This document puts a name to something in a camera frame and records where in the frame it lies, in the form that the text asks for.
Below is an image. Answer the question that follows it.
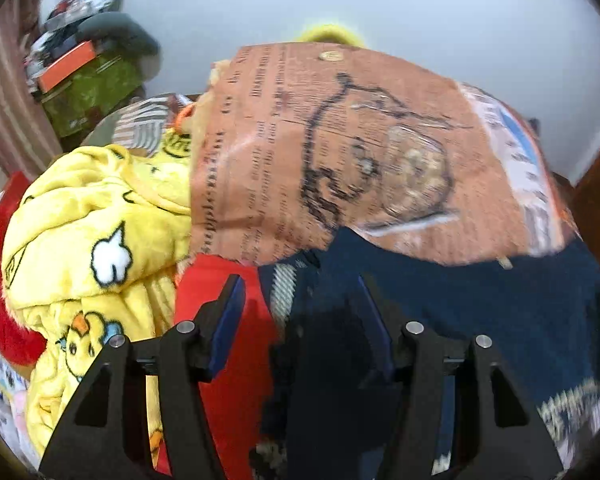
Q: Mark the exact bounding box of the orange box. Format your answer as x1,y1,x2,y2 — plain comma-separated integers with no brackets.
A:
38,41,96,93

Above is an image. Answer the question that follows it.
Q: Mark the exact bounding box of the newspaper print bed sheet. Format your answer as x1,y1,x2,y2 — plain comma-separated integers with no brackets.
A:
190,44,578,266

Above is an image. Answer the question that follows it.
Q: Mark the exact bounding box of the yellow pillow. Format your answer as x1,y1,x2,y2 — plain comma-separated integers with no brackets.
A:
297,23,365,48

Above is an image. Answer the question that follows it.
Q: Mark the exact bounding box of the navy patterned garment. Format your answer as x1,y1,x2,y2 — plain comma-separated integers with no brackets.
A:
250,229,600,479

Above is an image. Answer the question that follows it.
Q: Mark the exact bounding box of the yellow cartoon blanket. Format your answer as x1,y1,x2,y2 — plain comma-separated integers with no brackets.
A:
2,145,192,454

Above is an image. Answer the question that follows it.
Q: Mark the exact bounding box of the striped curtain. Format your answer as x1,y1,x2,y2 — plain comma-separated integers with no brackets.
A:
0,0,62,191

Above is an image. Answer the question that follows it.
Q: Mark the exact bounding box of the red garment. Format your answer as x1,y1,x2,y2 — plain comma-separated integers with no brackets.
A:
157,255,277,479

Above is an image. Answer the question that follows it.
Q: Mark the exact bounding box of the green patterned box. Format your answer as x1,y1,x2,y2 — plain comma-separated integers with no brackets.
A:
41,51,143,139

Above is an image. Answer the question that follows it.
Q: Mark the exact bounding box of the grey cloth on pile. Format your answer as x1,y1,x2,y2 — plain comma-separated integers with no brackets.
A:
76,11,162,77

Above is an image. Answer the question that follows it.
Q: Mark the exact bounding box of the red plush cloth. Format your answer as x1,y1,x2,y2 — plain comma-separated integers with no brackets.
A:
0,171,47,366

